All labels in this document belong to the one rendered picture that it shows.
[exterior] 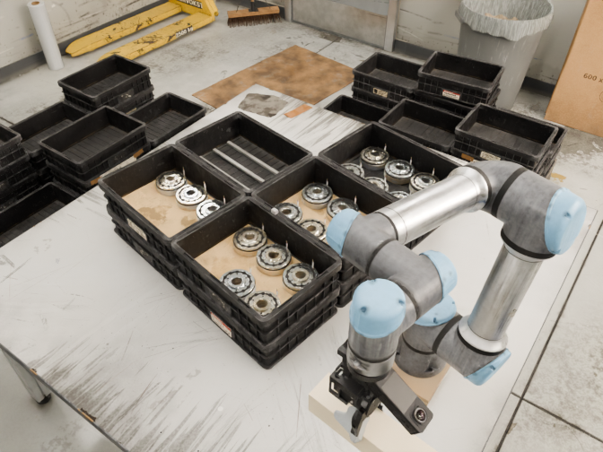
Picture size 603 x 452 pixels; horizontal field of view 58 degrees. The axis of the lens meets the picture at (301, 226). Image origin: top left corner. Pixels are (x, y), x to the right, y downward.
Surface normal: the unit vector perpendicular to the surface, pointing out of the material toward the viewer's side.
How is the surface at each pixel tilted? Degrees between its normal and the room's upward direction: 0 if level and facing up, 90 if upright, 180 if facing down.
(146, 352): 0
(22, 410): 0
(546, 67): 90
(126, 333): 0
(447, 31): 90
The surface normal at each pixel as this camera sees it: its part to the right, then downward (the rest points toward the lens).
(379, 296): 0.00, -0.73
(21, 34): 0.82, 0.40
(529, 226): -0.71, 0.37
